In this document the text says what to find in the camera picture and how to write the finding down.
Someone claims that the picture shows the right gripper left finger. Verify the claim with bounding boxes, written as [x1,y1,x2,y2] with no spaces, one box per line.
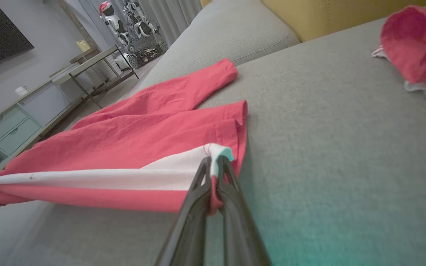
[156,157,212,266]

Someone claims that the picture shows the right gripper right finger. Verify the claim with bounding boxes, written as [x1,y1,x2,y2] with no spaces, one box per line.
[217,157,273,266]

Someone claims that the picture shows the red shorts with white trim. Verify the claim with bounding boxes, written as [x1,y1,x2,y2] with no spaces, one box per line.
[0,58,249,215]

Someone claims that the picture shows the red basketball jersey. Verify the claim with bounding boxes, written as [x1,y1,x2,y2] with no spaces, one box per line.
[371,5,426,158]

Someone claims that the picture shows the white table with metal legs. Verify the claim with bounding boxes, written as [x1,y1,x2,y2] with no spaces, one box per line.
[50,45,140,108]

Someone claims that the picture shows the pale green TV cabinet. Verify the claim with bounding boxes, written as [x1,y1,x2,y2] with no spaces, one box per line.
[0,63,99,185]

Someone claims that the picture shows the grey sofa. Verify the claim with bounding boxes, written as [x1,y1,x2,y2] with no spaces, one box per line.
[0,2,426,266]

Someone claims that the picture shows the grey sofa back cushion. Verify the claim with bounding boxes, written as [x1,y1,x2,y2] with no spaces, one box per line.
[130,0,301,98]

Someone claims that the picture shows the grey curtain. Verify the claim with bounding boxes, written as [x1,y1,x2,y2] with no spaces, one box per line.
[139,0,203,45]

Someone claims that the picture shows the white humanoid robot red hat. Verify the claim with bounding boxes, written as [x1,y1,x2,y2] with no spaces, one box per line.
[98,1,134,47]

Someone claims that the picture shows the yellow sofa cushion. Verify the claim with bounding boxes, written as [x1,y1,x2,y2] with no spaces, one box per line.
[261,0,426,42]

